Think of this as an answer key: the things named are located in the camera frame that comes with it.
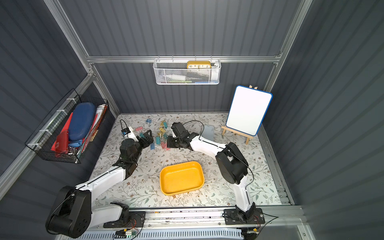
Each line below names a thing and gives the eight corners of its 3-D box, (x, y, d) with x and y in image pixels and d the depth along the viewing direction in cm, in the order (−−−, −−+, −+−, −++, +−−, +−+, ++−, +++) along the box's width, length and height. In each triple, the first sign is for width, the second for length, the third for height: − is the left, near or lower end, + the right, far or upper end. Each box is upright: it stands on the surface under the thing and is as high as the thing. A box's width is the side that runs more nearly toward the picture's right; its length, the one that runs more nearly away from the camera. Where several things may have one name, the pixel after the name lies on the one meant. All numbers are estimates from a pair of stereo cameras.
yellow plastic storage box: (162, 198, 82) (160, 195, 77) (161, 172, 92) (159, 167, 87) (206, 189, 85) (206, 186, 80) (200, 164, 95) (200, 160, 90)
